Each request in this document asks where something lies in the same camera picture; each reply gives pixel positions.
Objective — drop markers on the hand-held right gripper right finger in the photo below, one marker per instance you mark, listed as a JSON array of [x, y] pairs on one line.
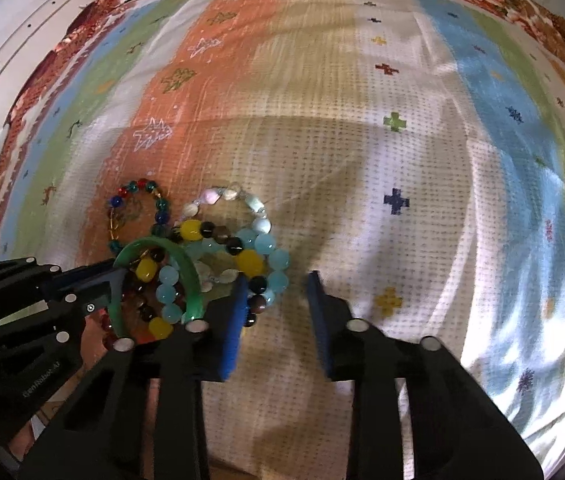
[[319, 320]]

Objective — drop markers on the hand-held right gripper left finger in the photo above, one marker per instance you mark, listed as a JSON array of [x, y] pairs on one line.
[[232, 322]]

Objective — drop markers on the green jade bangle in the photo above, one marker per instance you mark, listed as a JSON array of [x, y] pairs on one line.
[[182, 260]]

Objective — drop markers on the white headboard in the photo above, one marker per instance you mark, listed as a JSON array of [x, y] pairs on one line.
[[22, 35]]

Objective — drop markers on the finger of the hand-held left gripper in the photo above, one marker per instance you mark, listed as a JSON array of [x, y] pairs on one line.
[[37, 272], [70, 305]]

